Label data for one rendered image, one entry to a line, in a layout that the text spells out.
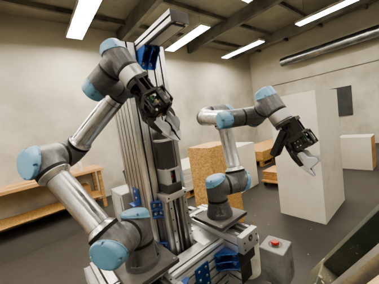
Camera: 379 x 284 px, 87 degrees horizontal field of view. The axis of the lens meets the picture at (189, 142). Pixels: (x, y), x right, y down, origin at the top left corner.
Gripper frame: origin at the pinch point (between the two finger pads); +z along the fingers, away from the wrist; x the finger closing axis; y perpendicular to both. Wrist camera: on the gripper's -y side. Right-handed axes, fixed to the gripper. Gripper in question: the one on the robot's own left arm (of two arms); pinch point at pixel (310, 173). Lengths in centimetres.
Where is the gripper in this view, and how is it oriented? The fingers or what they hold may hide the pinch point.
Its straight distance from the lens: 82.6
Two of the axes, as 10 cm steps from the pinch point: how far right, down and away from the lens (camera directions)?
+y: 4.7, -4.7, -7.5
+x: 7.7, -1.8, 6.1
